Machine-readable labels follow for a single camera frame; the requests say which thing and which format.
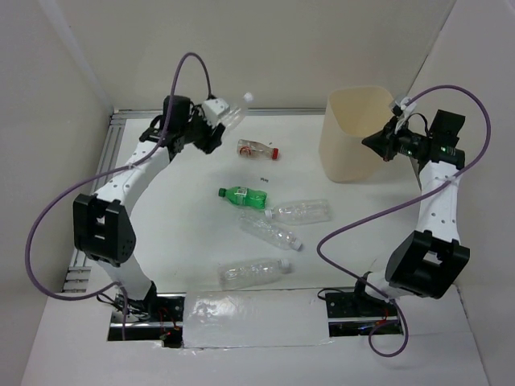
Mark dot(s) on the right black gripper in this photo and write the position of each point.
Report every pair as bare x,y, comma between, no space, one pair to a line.
385,143

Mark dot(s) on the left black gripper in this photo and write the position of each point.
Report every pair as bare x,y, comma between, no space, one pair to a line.
210,143

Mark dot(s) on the beige plastic bin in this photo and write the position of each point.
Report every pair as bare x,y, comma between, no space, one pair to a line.
351,115

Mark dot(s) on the small red-capped clear bottle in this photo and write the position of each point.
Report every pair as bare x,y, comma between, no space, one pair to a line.
256,150

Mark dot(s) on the green plastic bottle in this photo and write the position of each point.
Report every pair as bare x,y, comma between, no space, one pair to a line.
244,197

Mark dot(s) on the clear bottle bottom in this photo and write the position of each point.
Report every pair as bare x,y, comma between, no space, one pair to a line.
246,274

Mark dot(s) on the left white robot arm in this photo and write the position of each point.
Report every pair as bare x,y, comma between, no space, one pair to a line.
101,221

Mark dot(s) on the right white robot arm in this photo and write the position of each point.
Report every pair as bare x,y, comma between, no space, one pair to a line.
429,260

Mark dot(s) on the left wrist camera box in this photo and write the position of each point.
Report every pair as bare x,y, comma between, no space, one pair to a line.
214,110

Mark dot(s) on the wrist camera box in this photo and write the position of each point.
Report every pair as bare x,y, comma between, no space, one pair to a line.
402,108
214,110

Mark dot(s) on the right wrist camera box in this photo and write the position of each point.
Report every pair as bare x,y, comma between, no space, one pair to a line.
402,108

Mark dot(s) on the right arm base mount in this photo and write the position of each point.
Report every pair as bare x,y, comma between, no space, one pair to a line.
351,315

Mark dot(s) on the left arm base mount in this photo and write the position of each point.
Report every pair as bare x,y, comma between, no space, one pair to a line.
162,324

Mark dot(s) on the aluminium frame rail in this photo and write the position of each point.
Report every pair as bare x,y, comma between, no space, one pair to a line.
77,277

